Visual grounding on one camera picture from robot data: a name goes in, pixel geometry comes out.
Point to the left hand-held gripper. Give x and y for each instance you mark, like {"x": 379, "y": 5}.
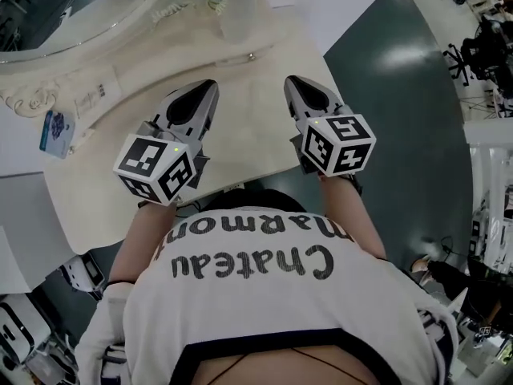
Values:
{"x": 140, "y": 156}

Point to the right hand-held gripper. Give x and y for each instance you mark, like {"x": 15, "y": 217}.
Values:
{"x": 340, "y": 151}

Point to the cream ornate dressing table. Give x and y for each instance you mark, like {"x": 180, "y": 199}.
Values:
{"x": 248, "y": 106}

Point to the small cream drawer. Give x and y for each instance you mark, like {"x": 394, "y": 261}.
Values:
{"x": 240, "y": 59}

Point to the person's right forearm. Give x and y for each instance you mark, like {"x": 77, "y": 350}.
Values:
{"x": 348, "y": 215}

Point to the person's left forearm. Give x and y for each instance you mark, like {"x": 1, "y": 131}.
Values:
{"x": 136, "y": 235}

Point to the white paper label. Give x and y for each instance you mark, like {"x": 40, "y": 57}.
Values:
{"x": 94, "y": 98}

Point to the clear glass vase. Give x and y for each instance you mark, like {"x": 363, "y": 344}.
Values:
{"x": 236, "y": 24}

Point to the black trousers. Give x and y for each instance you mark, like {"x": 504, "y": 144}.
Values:
{"x": 256, "y": 199}

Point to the blue printed packet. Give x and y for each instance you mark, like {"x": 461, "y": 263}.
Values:
{"x": 56, "y": 132}

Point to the black office chair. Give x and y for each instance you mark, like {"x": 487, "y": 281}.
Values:
{"x": 481, "y": 50}

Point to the white shelving rack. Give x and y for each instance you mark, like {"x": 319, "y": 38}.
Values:
{"x": 489, "y": 134}

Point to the white device with screen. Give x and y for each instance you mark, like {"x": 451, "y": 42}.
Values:
{"x": 84, "y": 273}

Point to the white printed shirt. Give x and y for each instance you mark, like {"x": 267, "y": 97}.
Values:
{"x": 260, "y": 303}

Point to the white boxy appliance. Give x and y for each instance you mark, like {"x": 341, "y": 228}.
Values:
{"x": 16, "y": 335}

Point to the oval mirror cream ornate frame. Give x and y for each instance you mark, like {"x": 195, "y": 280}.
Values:
{"x": 48, "y": 14}

